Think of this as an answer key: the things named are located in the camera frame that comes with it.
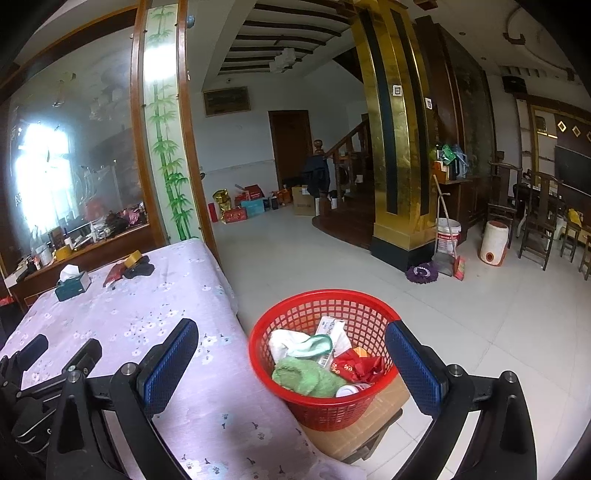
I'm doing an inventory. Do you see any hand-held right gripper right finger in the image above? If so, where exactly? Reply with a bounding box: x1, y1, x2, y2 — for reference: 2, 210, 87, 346
385, 320, 539, 480

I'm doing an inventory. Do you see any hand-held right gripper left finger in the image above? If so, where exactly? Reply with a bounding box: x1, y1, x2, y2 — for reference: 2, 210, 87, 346
46, 318, 200, 480

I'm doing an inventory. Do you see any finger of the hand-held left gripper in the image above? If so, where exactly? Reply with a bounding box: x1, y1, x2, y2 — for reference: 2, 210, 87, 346
17, 338, 103, 398
0, 335, 49, 385

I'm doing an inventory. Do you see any red snack wrapper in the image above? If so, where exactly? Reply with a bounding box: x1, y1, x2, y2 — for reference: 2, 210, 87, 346
330, 348, 384, 385

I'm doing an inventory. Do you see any long white medicine box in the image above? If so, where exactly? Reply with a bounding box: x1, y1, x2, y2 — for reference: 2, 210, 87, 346
315, 315, 352, 359

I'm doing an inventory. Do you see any red plastic basket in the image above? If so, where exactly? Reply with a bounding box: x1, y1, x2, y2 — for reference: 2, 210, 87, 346
248, 289, 403, 433

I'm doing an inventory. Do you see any teal tissue packet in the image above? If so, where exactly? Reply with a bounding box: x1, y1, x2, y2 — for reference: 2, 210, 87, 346
286, 335, 334, 359

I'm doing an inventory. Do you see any green towel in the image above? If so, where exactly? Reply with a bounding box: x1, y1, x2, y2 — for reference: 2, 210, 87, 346
271, 357, 347, 399

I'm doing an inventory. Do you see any white sock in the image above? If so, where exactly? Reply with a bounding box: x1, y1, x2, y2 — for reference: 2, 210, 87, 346
269, 329, 313, 366

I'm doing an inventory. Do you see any dark green tissue box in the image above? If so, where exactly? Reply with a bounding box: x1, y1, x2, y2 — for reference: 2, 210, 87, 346
54, 264, 92, 302

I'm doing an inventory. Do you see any floral lilac tablecloth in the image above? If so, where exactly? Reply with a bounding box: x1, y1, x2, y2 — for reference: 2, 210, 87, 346
0, 239, 366, 480

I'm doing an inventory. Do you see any flat red packet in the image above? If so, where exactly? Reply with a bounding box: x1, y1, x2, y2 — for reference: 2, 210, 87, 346
102, 262, 128, 287

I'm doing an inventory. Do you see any wooden stool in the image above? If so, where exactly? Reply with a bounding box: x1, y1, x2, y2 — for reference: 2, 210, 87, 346
299, 373, 413, 465

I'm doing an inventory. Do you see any black pouch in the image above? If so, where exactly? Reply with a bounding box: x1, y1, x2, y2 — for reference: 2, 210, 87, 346
122, 261, 156, 280

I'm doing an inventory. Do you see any purple mop head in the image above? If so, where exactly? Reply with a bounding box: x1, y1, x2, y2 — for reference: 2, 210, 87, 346
405, 261, 437, 284

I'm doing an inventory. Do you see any wooden sideboard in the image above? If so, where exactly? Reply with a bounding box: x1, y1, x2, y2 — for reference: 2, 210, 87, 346
4, 222, 158, 306

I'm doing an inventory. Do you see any broom with dustpan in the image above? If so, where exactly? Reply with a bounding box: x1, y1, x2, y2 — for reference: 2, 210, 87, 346
433, 174, 467, 281

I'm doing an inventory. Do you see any white bucket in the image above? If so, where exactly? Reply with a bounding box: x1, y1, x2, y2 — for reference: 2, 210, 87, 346
435, 218, 462, 256

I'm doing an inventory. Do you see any dark wooden chair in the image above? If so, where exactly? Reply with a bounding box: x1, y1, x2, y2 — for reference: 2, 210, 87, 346
518, 170, 563, 271
486, 161, 523, 251

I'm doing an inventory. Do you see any wooden staircase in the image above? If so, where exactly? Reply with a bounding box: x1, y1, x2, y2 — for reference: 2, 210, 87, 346
311, 115, 378, 251

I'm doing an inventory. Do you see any cardboard box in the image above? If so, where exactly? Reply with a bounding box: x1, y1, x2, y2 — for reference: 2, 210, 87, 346
292, 185, 317, 217

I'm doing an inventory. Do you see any dark jacket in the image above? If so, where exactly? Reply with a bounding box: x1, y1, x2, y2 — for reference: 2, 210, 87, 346
305, 154, 331, 200

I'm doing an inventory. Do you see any bamboo painted pillar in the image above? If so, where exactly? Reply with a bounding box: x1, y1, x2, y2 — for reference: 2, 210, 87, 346
142, 4, 201, 243

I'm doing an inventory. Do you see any golden pillar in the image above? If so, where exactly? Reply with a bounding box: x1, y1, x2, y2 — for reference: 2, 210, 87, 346
350, 0, 445, 274

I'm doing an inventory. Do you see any wooden door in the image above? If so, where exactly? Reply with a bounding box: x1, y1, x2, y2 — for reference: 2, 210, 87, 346
269, 110, 314, 195

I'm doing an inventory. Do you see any ceiling lamp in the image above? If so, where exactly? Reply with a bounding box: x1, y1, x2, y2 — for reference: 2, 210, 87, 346
270, 47, 297, 74

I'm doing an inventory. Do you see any framed wall picture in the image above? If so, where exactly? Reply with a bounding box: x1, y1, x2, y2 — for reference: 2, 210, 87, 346
203, 86, 252, 117

